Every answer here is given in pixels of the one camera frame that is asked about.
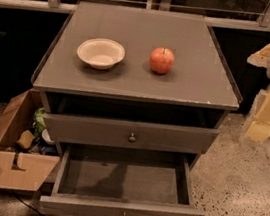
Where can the grey drawer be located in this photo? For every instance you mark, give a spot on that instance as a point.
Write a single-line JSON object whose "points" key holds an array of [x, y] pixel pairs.
{"points": [[129, 134], [108, 181]]}

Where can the grey wooden drawer cabinet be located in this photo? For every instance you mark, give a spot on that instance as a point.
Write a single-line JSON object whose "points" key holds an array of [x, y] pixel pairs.
{"points": [[198, 91]]}

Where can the grey top drawer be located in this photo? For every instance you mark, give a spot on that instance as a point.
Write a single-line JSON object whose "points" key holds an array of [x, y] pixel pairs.
{"points": [[129, 134]]}

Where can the red apple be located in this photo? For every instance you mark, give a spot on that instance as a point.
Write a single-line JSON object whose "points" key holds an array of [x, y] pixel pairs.
{"points": [[161, 60]]}

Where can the white paper bowl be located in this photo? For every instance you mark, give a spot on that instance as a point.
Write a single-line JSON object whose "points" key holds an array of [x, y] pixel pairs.
{"points": [[101, 53]]}

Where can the white cup in box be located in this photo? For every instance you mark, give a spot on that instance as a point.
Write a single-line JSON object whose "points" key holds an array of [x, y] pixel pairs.
{"points": [[47, 138]]}

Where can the green packet in box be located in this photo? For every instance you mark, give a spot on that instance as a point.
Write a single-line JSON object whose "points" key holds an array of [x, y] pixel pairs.
{"points": [[38, 121]]}

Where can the yellow sponge in box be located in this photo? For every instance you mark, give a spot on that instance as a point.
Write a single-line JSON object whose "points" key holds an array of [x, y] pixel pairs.
{"points": [[25, 140]]}

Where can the open cardboard box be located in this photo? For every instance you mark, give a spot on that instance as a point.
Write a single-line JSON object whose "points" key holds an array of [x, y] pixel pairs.
{"points": [[22, 171]]}

